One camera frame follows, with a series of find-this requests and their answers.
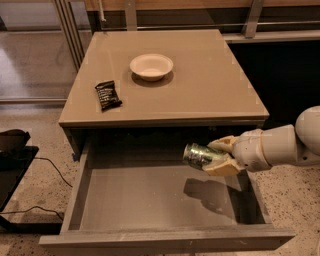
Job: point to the grey drawer cabinet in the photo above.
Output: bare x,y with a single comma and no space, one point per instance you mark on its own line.
206,88

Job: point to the black snack bag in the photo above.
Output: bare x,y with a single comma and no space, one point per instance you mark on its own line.
107,95

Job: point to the open grey top drawer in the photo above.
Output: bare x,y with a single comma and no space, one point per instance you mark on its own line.
139,200

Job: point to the white paper bowl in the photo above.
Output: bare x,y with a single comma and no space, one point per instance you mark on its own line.
151,67

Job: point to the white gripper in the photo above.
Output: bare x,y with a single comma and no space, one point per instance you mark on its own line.
249,150

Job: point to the green soda can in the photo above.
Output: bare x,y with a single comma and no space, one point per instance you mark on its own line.
198,156

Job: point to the black side table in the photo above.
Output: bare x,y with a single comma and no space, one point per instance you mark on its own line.
15,159

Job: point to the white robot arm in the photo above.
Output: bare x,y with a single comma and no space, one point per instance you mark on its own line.
297,145

